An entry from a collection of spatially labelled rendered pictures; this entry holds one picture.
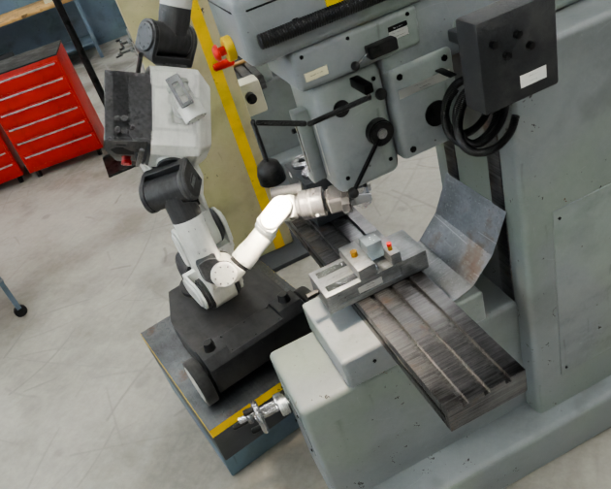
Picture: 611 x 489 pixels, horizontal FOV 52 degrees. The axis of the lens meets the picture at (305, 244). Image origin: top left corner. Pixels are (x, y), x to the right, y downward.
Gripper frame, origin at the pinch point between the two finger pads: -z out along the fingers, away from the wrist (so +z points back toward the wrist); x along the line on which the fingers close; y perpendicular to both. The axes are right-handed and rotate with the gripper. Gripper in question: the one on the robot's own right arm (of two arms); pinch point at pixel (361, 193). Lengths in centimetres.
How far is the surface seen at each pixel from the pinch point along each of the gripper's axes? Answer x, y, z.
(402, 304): -11.7, 34.1, -5.6
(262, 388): 9, 84, 57
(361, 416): -25, 67, 14
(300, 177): 44, 14, 24
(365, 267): -6.4, 21.8, 3.4
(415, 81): -3.6, -31.3, -20.3
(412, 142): -5.3, -15.8, -17.0
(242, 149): 155, 51, 73
